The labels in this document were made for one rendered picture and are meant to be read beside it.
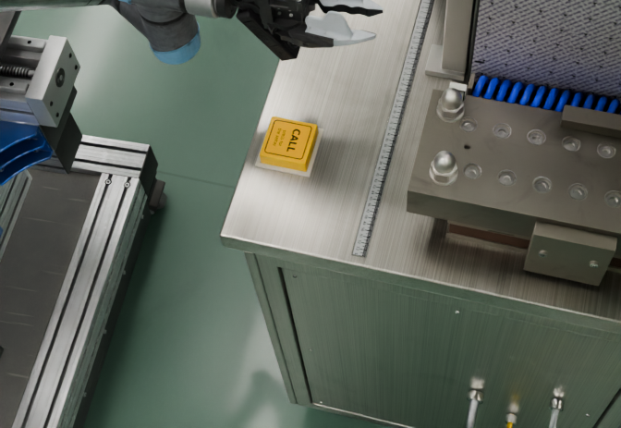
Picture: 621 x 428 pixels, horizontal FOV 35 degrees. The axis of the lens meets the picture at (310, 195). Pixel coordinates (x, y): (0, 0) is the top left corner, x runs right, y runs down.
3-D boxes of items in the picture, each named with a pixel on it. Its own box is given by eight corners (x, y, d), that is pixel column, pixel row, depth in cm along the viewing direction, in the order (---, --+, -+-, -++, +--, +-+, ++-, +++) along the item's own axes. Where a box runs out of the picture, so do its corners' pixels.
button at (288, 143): (273, 124, 147) (272, 115, 144) (319, 132, 145) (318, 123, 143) (260, 163, 144) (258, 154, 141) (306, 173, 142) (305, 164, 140)
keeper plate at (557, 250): (525, 257, 133) (536, 220, 123) (601, 273, 131) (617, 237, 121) (522, 274, 131) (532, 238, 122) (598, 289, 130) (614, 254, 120)
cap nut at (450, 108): (439, 96, 131) (441, 77, 127) (467, 102, 131) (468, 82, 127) (433, 119, 130) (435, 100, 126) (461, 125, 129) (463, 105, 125)
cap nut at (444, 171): (432, 158, 127) (433, 140, 123) (460, 164, 126) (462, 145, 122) (426, 182, 125) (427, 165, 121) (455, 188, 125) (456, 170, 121)
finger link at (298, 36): (328, 48, 128) (267, 29, 130) (329, 55, 129) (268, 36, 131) (342, 21, 130) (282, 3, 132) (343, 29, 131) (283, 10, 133)
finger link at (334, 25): (366, 30, 123) (299, 9, 126) (367, 58, 128) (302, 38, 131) (375, 12, 125) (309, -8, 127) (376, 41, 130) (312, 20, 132)
